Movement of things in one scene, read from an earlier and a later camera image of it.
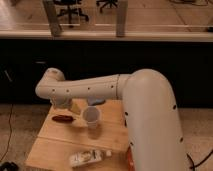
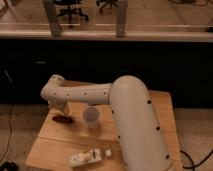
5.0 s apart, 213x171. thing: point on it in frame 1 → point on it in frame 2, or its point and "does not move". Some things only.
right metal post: x=120 y=18 does not move
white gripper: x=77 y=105 → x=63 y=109
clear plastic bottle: x=89 y=156 does not move
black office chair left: x=70 y=10 does not move
